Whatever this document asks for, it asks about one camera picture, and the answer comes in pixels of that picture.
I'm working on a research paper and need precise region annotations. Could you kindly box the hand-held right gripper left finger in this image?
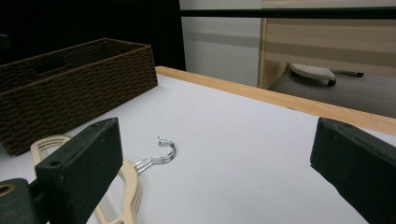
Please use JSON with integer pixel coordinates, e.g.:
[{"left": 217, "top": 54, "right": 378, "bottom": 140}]
[{"left": 29, "top": 117, "right": 124, "bottom": 224}]

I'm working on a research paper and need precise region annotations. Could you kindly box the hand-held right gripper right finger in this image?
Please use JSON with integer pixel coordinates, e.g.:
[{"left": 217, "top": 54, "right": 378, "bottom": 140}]
[{"left": 310, "top": 117, "right": 396, "bottom": 224}]

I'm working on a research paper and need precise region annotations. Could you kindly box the beige plastic clothes hanger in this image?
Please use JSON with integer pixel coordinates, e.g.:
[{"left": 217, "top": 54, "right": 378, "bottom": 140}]
[
  {"left": 30, "top": 133, "right": 177, "bottom": 224},
  {"left": 31, "top": 136, "right": 177, "bottom": 224}
]

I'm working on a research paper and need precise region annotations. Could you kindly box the brown woven basket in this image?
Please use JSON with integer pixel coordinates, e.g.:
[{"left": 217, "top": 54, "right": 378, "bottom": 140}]
[{"left": 0, "top": 37, "right": 159, "bottom": 157}]

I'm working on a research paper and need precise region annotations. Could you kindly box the grey rod with black tip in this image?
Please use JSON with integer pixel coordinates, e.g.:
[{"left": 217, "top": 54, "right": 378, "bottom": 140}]
[{"left": 333, "top": 69, "right": 365, "bottom": 78}]

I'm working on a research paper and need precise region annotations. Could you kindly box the light wooden cabinet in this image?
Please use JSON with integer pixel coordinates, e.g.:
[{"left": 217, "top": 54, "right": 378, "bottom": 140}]
[{"left": 258, "top": 0, "right": 396, "bottom": 119}]

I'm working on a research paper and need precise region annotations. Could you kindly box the dark curtain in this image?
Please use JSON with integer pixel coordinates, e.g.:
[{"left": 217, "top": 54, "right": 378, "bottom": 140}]
[{"left": 0, "top": 0, "right": 187, "bottom": 72}]

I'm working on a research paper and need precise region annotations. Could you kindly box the black horizontal bar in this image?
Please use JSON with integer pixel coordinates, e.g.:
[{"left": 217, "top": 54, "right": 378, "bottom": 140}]
[{"left": 178, "top": 7, "right": 396, "bottom": 21}]

